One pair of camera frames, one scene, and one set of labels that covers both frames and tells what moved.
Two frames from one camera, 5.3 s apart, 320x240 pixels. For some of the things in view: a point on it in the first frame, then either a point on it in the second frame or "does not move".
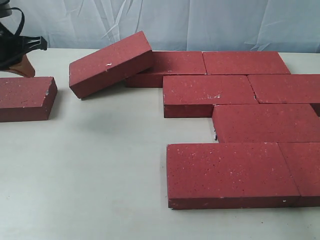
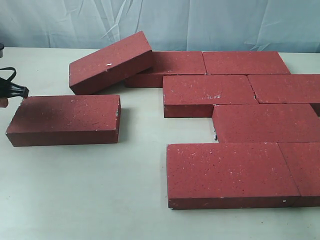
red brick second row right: [286, 88] does not move
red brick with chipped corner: [194, 96] does not move
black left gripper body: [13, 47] → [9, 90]
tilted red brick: [110, 65] does not move
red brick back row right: [244, 63] does not move
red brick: [26, 98] → [66, 120]
